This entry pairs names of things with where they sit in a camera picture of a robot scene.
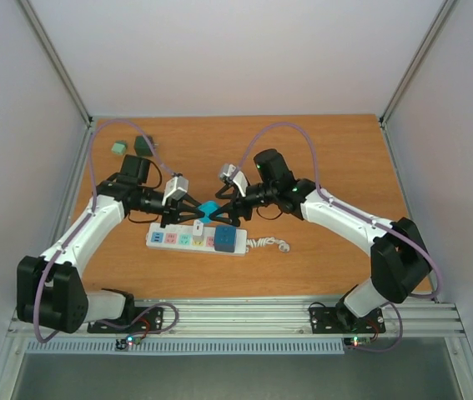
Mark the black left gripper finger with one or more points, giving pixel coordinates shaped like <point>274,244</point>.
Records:
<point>187,203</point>
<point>175,217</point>

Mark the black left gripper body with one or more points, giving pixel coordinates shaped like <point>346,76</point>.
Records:
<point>171,205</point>

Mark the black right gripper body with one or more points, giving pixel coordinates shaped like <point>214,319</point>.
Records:
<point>239,204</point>

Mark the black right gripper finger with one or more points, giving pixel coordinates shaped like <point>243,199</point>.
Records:
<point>226,192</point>
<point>225,216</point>

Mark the light blue plug adapter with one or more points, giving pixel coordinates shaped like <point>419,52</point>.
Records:
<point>207,208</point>

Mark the dark blue cube adapter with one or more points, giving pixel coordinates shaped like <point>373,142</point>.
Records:
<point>225,239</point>

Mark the white multi-socket power strip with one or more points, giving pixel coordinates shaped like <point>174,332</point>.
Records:
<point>180,238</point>

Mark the white USB charger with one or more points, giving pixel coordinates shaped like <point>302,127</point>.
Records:
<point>198,231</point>

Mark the dark green cube adapter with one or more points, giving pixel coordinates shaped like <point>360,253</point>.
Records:
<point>144,146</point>

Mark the light green plug adapter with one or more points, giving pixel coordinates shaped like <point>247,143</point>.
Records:
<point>119,148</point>

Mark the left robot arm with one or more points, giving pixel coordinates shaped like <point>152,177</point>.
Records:
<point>50,291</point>

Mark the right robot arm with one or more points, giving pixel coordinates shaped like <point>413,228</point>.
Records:
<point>398,257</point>

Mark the left controller board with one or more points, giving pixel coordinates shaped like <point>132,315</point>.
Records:
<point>129,342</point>

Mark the controller board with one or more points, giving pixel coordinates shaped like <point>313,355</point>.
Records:
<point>129,342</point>
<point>357,341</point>

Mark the right controller board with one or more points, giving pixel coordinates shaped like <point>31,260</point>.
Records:
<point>357,341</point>

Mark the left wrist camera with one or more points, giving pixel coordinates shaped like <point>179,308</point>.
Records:
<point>175,189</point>

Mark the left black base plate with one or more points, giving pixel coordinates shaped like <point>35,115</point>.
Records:
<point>137,320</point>

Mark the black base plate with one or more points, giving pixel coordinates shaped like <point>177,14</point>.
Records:
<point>326,320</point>
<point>137,320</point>

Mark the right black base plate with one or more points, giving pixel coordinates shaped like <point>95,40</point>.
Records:
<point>326,320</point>

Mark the grey slotted cable duct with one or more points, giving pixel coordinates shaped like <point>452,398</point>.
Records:
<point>189,346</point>

